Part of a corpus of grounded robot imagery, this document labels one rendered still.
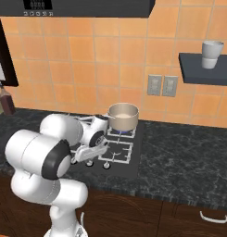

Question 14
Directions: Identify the black stove hob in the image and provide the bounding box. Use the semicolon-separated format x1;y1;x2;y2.
67;115;147;181

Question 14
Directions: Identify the black range hood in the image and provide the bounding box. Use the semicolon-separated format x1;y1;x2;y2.
0;0;157;19

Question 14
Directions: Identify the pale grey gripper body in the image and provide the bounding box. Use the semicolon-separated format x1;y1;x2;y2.
75;142;108;163

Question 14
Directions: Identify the dark wood cupboard door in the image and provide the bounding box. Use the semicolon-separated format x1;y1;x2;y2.
75;188;164;237
0;173;54;237

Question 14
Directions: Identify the dark wall shelf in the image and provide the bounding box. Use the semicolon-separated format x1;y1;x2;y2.
178;52;227;87

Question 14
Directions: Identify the brown bottle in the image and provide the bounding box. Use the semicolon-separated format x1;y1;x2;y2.
0;84;17;116

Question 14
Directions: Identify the white cup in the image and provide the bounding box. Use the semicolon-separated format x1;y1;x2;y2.
200;40;225;70

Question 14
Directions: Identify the grey wall outlet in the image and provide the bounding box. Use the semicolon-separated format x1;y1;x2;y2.
161;75;179;98
146;74;163;96

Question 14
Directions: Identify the dark wood drawer front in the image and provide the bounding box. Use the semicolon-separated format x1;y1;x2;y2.
157;201;227;237

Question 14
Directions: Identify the white cupboard door handle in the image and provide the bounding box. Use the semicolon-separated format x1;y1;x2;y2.
79;212;85;230

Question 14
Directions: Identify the white drawer handle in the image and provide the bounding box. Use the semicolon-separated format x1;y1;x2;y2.
199;210;227;224

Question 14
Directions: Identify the beige metal pot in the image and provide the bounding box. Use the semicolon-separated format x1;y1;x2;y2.
107;103;140;132

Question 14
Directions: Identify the dark framed window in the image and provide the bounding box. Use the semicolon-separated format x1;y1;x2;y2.
0;16;19;88

